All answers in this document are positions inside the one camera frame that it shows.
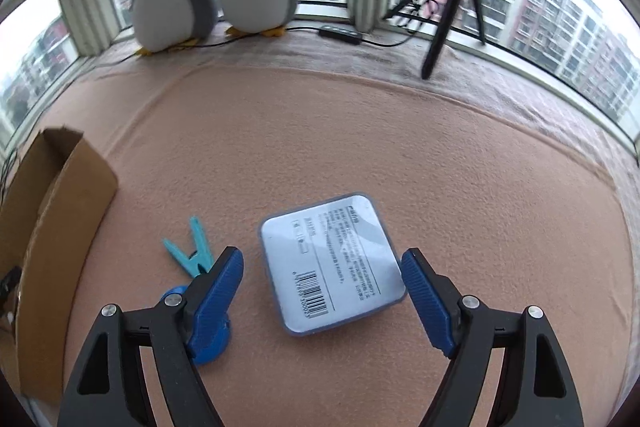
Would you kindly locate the teal clothespin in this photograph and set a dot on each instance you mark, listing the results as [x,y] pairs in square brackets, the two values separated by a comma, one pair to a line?
[197,257]

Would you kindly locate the pink felt blanket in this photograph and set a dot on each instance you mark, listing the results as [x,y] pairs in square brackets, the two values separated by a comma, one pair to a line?
[350,132]

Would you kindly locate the black tripod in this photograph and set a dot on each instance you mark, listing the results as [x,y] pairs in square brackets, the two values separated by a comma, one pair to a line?
[440,37]

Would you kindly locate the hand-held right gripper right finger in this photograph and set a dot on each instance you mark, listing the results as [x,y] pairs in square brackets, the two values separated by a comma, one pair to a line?
[425,297]

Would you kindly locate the light blue plastic case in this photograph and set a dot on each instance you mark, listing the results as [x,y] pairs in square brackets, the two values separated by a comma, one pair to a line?
[330,262]

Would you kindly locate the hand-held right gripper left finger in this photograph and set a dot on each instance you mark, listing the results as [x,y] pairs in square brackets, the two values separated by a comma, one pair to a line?
[220,292]

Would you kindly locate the brown cardboard box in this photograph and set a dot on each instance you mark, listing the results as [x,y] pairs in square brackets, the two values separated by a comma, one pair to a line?
[60,207]

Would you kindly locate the blue plastic object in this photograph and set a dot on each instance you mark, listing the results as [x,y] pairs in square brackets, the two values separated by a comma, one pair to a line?
[216,343]

